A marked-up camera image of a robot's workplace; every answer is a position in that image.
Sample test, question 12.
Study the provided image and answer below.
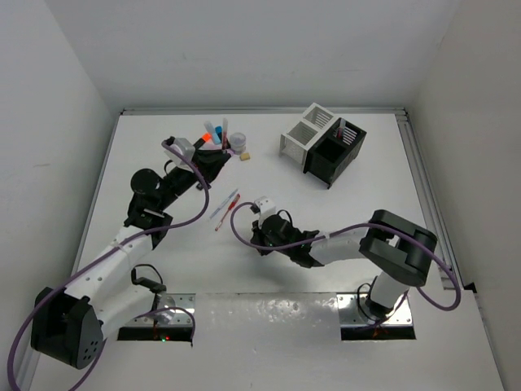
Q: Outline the round translucent tape dispenser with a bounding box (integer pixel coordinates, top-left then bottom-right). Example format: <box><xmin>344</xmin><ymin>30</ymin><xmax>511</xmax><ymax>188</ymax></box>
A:
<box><xmin>228</xmin><ymin>132</ymin><xmax>247</xmax><ymax>153</ymax></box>

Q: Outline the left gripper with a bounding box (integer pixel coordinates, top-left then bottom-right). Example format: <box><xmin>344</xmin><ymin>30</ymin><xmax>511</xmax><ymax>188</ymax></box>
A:
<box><xmin>155</xmin><ymin>148</ymin><xmax>228</xmax><ymax>211</ymax></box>

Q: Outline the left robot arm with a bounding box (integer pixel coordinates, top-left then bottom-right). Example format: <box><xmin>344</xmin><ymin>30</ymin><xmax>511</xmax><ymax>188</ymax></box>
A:
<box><xmin>31</xmin><ymin>148</ymin><xmax>231</xmax><ymax>369</ymax></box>

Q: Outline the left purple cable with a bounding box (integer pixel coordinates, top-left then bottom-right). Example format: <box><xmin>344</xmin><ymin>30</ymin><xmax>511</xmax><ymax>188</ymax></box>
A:
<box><xmin>7</xmin><ymin>138</ymin><xmax>212</xmax><ymax>391</ymax></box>

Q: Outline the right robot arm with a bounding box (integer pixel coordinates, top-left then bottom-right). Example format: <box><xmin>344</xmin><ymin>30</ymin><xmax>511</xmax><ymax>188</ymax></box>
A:
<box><xmin>250</xmin><ymin>209</ymin><xmax>438</xmax><ymax>319</ymax></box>

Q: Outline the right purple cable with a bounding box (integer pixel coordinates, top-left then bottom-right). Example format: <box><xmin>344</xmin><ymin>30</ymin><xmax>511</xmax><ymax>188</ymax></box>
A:
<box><xmin>230</xmin><ymin>202</ymin><xmax>463</xmax><ymax>314</ymax></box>

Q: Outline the purple cable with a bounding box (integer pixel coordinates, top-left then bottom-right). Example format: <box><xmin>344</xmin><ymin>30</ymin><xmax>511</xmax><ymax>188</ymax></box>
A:
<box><xmin>230</xmin><ymin>202</ymin><xmax>463</xmax><ymax>314</ymax></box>
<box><xmin>7</xmin><ymin>138</ymin><xmax>212</xmax><ymax>391</ymax></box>

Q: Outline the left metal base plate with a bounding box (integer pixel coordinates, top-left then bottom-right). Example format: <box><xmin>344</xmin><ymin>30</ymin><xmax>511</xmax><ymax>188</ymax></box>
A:
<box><xmin>125</xmin><ymin>293</ymin><xmax>196</xmax><ymax>328</ymax></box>

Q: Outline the blue gel pen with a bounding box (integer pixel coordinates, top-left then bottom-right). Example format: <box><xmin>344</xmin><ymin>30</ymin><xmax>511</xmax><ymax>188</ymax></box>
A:
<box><xmin>208</xmin><ymin>188</ymin><xmax>239</xmax><ymax>220</ymax></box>

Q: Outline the black slotted container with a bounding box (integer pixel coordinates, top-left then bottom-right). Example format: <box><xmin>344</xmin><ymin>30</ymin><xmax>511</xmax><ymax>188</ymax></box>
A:
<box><xmin>303</xmin><ymin>117</ymin><xmax>367</xmax><ymax>188</ymax></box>

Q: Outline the orange cap black highlighter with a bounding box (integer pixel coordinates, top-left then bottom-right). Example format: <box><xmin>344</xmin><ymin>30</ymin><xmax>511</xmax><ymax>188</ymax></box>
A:
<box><xmin>194</xmin><ymin>133</ymin><xmax>212</xmax><ymax>149</ymax></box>

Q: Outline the red slim pen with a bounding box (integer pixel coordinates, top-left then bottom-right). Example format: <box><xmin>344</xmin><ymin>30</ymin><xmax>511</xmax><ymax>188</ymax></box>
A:
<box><xmin>214</xmin><ymin>193</ymin><xmax>241</xmax><ymax>231</ymax></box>

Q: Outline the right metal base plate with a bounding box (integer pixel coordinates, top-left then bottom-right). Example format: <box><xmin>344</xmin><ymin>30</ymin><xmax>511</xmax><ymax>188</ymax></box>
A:
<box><xmin>336</xmin><ymin>292</ymin><xmax>414</xmax><ymax>328</ymax></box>

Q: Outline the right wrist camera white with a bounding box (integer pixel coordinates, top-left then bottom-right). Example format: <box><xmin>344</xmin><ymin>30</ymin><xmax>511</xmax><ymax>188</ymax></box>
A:
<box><xmin>251</xmin><ymin>196</ymin><xmax>277</xmax><ymax>223</ymax></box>

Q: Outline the metal base plate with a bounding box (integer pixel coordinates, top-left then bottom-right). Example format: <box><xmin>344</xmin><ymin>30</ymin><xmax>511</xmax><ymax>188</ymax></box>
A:
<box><xmin>125</xmin><ymin>293</ymin><xmax>196</xmax><ymax>328</ymax></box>
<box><xmin>336</xmin><ymin>292</ymin><xmax>414</xmax><ymax>328</ymax></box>

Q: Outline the light blue highlighter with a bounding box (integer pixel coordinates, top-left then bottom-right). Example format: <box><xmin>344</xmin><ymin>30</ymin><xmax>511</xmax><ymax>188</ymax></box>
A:
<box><xmin>204</xmin><ymin>121</ymin><xmax>221</xmax><ymax>145</ymax></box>

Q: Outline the white slotted container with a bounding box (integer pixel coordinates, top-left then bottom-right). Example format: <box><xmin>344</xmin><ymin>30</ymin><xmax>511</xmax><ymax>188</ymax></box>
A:
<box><xmin>279</xmin><ymin>103</ymin><xmax>335</xmax><ymax>168</ymax></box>

